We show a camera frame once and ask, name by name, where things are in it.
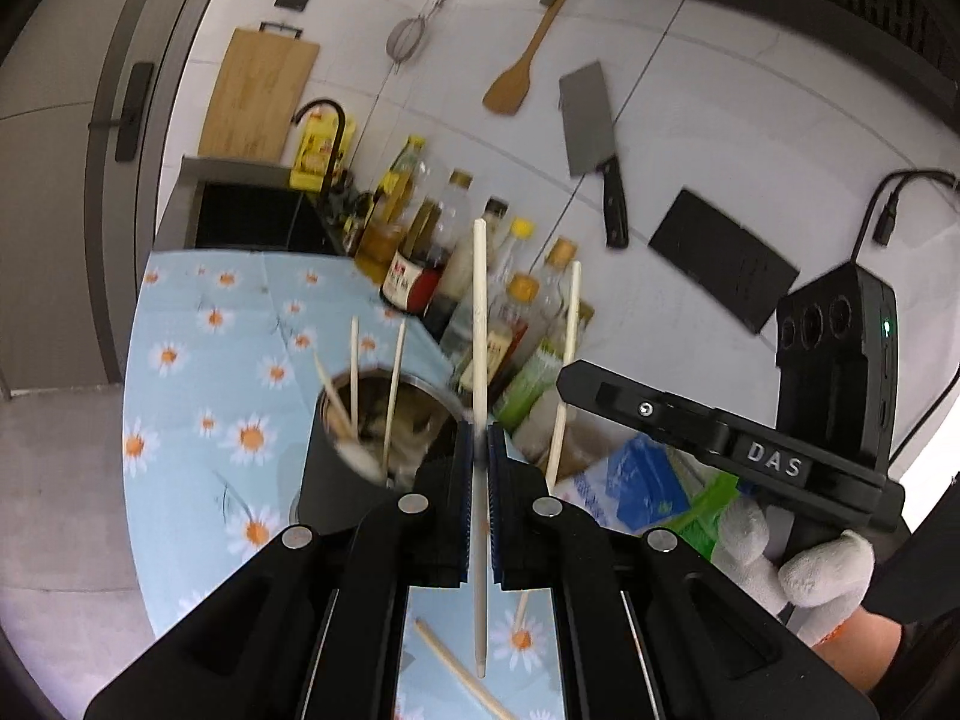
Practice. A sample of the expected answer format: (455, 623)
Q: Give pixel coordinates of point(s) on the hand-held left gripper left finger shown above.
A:
(465, 495)

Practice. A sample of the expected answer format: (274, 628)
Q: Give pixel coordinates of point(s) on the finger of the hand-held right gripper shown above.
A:
(637, 409)

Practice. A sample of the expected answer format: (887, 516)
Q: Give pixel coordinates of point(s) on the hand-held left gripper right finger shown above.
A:
(496, 495)

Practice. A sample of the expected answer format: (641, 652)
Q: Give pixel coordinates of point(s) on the pale wood chopstick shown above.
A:
(394, 390)
(457, 671)
(480, 315)
(566, 360)

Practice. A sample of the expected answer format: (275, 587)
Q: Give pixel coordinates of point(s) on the black cup with steel rim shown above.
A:
(330, 495)

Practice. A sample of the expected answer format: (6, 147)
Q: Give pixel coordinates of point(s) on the chopsticks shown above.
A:
(341, 420)

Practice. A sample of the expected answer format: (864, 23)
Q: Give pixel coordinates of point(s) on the person's right forearm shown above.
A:
(877, 645)

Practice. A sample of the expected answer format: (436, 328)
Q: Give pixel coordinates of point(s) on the person's right hand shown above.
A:
(817, 570)

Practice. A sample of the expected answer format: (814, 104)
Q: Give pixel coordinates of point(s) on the blue plastic packet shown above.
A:
(630, 480)

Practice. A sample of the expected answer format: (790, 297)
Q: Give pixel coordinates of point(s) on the green plastic packet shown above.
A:
(694, 517)

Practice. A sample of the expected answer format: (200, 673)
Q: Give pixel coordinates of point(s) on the black rectangular board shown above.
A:
(720, 262)

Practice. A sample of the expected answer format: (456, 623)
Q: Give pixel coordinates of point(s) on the row of condiment bottles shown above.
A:
(409, 270)

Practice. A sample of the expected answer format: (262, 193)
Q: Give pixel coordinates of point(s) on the daisy print tablecloth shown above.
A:
(195, 330)

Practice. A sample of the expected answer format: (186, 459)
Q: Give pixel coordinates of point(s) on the wooden spatula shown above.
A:
(514, 82)

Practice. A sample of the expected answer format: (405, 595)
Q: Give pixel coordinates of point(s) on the black sink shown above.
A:
(255, 214)

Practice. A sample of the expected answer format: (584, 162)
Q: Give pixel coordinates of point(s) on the yellow detergent bottle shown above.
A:
(315, 146)

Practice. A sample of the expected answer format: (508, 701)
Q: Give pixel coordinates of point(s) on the black faucet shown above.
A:
(330, 109)

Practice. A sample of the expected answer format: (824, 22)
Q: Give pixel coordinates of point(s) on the metal mesh strainer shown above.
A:
(409, 37)

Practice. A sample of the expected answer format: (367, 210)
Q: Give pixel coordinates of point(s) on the wooden cutting board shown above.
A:
(259, 97)

